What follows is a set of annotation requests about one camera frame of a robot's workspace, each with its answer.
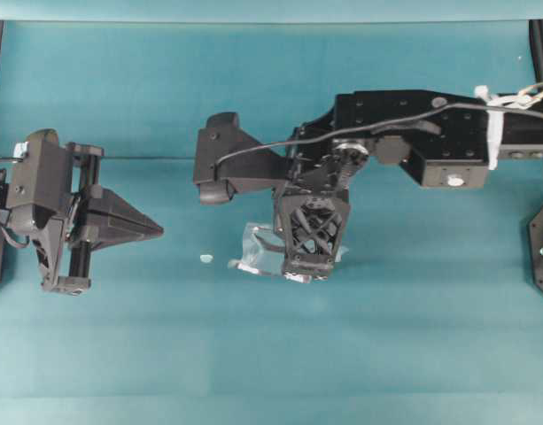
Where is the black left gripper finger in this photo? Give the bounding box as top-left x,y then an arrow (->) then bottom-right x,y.
81,184 -> 162,229
78,223 -> 164,251

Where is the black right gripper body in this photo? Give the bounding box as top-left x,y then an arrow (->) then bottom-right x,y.
274,153 -> 352,280

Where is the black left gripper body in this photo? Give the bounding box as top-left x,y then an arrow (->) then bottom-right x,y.
31,143 -> 104,296

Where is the silver zip bag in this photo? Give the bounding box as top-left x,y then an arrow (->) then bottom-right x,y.
229,218 -> 347,283

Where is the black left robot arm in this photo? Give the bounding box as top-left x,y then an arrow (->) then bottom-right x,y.
0,131 -> 164,296

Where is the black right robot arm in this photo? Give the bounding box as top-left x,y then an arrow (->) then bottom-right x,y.
192,85 -> 543,281

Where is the white zip tie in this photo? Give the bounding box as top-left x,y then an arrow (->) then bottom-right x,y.
474,85 -> 504,171

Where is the small white scrap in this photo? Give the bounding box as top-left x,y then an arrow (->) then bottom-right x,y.
200,254 -> 213,264

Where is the teal table cover cloth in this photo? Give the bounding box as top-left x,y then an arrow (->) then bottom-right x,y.
0,1 -> 543,424

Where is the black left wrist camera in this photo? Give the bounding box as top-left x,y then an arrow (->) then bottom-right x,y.
6,128 -> 73,236

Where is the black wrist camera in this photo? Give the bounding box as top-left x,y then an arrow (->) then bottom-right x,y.
193,112 -> 291,205
6,128 -> 73,236

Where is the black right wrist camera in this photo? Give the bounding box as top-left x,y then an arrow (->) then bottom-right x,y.
193,112 -> 291,205

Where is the black right camera cable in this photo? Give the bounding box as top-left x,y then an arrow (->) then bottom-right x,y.
213,100 -> 543,172

